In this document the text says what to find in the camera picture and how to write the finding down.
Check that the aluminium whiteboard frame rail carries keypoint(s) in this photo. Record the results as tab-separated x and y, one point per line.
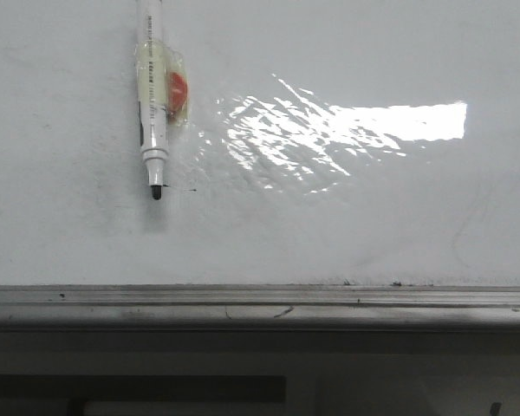
249	307

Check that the white whiteboard marker pen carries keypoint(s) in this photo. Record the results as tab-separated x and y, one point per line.
151	67

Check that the white whiteboard surface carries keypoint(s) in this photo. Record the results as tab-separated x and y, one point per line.
329	142

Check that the red magnet taped to marker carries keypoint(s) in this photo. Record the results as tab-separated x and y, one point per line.
177	89

